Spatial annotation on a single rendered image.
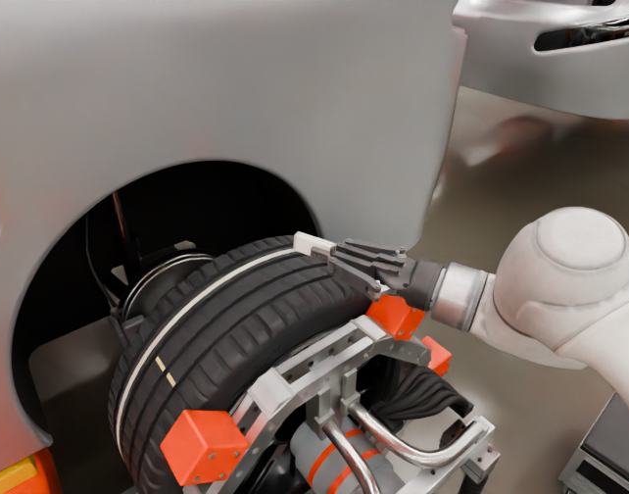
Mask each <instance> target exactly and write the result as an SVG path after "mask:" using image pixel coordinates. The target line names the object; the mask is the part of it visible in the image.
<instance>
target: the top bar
mask: <svg viewBox="0 0 629 494"><path fill-rule="evenodd" d="M480 418H481V419H482V420H484V421H485V422H486V423H487V424H488V425H490V428H489V431H488V433H487V435H486V436H485V437H484V438H483V439H482V440H481V441H480V442H479V443H478V444H475V443H473V444H472V445H471V446H470V447H469V448H468V449H467V450H466V451H465V452H464V453H463V454H462V455H461V456H460V457H458V458H457V459H456V460H455V461H453V462H452V463H450V464H448V465H446V466H443V467H440V468H436V469H422V470H421V471H420V472H419V473H418V474H417V475H416V476H414V477H413V478H412V479H411V480H410V481H409V482H408V483H407V484H406V485H405V486H403V487H402V488H401V489H400V490H399V491H398V492H397V493H396V494H432V493H433V492H434V491H435V490H436V489H438V488H439V487H440V486H441V485H442V484H443V483H444V482H445V481H446V480H447V479H448V478H449V477H450V476H451V475H452V474H453V473H454V472H455V471H456V470H457V469H458V468H459V467H460V466H461V465H462V464H463V463H464V462H465V461H466V460H467V459H469V458H470V457H471V456H472V455H473V454H474V453H475V452H476V451H477V450H478V449H479V448H480V447H481V446H482V445H483V444H484V443H485V442H486V441H487V440H488V439H489V438H490V437H491V436H492V434H493V432H494V429H495V427H496V426H495V425H493V424H492V423H491V422H490V421H489V420H487V419H486V418H485V417H484V416H480Z"/></svg>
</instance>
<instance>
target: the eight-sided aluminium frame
mask: <svg viewBox="0 0 629 494"><path fill-rule="evenodd" d="M394 338H395V335H393V334H392V333H391V332H390V331H388V330H387V329H386V328H385V327H384V326H382V325H381V324H380V323H379V322H377V321H376V320H375V319H374V318H372V317H371V316H365V315H362V316H360V317H358V318H357V319H354V320H350V322H349V323H348V324H346V325H344V326H343V327H341V328H339V329H338V330H336V331H334V332H333V333H331V334H329V335H328V336H326V337H324V338H323V339H321V340H319V341H318V342H317V343H315V344H314V345H312V346H310V347H309V348H307V349H305V350H304V351H302V352H300V353H299V354H297V355H295V356H294V357H292V358H290V359H289V360H287V361H285V362H284V363H282V364H280V365H279V366H277V367H271V368H270V369H269V370H268V371H267V372H266V373H265V374H263V375H261V376H260V377H259V378H258V379H257V381H256V382H255V383H254V384H253V385H252V386H251V387H250V388H249V389H248V390H247V392H248V394H247V395H246V397H245V398H244V400H243V401H242V402H241V404H240V405H239V407H238V408H237V410H236V411H235V413H234V414H233V416H232V417H231V418H232V419H233V421H234V422H235V424H236V425H237V427H238V428H239V430H240V431H241V432H242V434H243V435H244V437H245V438H246V440H247V441H248V443H249V447H248V449H247V450H246V452H245V453H244V455H243V456H242V458H241V459H240V461H239V462H238V463H237V465H236V466H235V468H234V469H233V471H232V472H231V474H230V475H229V476H228V478H227V479H226V480H222V481H214V482H207V483H200V484H192V485H185V486H184V487H183V488H182V491H183V493H184V494H233V493H234V492H235V490H236V489H237V487H238V486H239V485H240V483H241V482H242V480H243V479H244V477H245V476H246V474H247V473H248V472H249V470H250V469H251V467H252V466H253V464H254V463H255V462H256V460H257V459H258V457H259V456H260V454H261V453H262V451H263V450H264V449H265V447H266V445H267V444H268V442H269V441H270V440H271V438H272V437H273V435H274V434H275V432H276V431H277V429H278V428H279V427H280V426H281V425H282V423H283V422H284V420H285V419H286V418H287V417H288V416H289V415H290V414H291V413H292V412H293V411H294V410H295V409H296V408H298V407H299V406H301V405H302V404H304V403H305V402H307V401H308V400H310V399H311V398H313V397H314V396H315V395H316V394H317V393H318V392H319V391H321V390H322V389H324V388H325V387H327V386H330V385H331V384H333V383H334V382H336V381H337V380H339V379H340V378H342V377H343V376H344V375H345V374H346V373H347V372H349V371H351V370H352V369H355V368H357V367H358V366H360V365H361V364H363V363H364V362H366V361H367V360H369V359H370V358H372V357H373V356H375V355H378V354H381V355H385V356H388V357H392V358H396V363H395V368H394V374H393V380H392V386H391V392H390V397H389V399H388V401H389V400H390V398H391V397H392V395H393V394H394V392H395V391H396V390H397V388H398V387H399V385H400V384H401V382H402V381H403V380H404V378H405V377H406V376H407V374H408V373H409V372H410V371H411V370H413V369H414V368H416V367H419V366H425V367H428V365H429V362H430V361H431V360H432V359H431V353H432V350H431V349H430V348H428V347H427V346H426V345H425V344H423V343H422V342H421V341H420V340H418V339H417V338H416V337H414V336H412V337H411V339H410V340H394ZM331 355H332V356H333V358H331V359H330V360H328V361H327V362H325V363H324V364H322V365H320V366H319V367H317V368H316V369H314V370H312V371H310V368H312V367H313V366H315V365H317V364H318V363H320V362H321V361H323V360H324V359H326V358H328V357H329V356H331ZM388 401H387V403H388ZM387 403H386V404H387Z"/></svg>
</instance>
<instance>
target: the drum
mask: <svg viewBox="0 0 629 494"><path fill-rule="evenodd" d="M340 428H341V429H342V430H343V431H344V433H345V434H346V435H347V436H348V438H349V439H350V440H351V442H352V443H353V444H354V445H355V447H356V448H357V450H358V451H359V452H360V454H361V455H362V456H363V458H364V460H365V461H366V463H367V464H368V466H369V468H370V469H371V471H372V473H373V475H374V476H375V478H376V481H377V483H378V485H379V488H380V491H381V494H396V493H397V492H398V491H399V490H400V489H401V488H402V487H403V486H405V485H406V484H405V483H404V482H403V481H402V480H401V479H400V478H399V477H398V475H397V474H396V473H395V472H394V471H393V465H392V464H391V463H390V462H389V461H388V460H387V459H386V458H385V456H384V455H383V454H382V453H381V452H380V451H379V450H378V449H377V448H376V447H375V446H374V445H373V444H372V442H371V441H370V440H369V439H368V438H367V437H366V436H365V435H364V433H363V432H362V431H361V430H360V429H359V428H358V427H357V426H356V425H355V424H354V423H353V422H352V421H351V420H350V419H349V418H348V417H347V416H345V417H344V416H343V418H342V426H341V427H340ZM290 449H291V452H292V453H293V455H294V456H295V457H296V460H295V465H296V468H297V469H298V470H299V472H300V473H301V474H302V476H303V477H304V478H305V480H306V481H307V482H308V484H309V485H310V487H311V488H312V489H313V491H314V492H315V493H316V494H363V490H362V488H361V486H360V484H359V482H358V480H357V478H356V476H355V475H354V473H353V472H352V470H351V469H350V467H349V466H348V464H347V463H346V461H345V460H344V458H343V457H342V456H341V454H340V453H339V452H338V450H337V449H336V447H335V446H334V445H333V443H332V442H331V441H330V440H329V438H328V437H326V438H325V439H324V440H323V441H321V440H320V439H319V438H318V437H317V435H316V434H315V433H314V432H313V431H312V430H311V429H310V428H309V427H308V425H307V420H304V421H303V422H302V424H301V425H300V426H299V427H298V428H297V430H296V431H295V433H294V435H293V437H292V439H291V442H290Z"/></svg>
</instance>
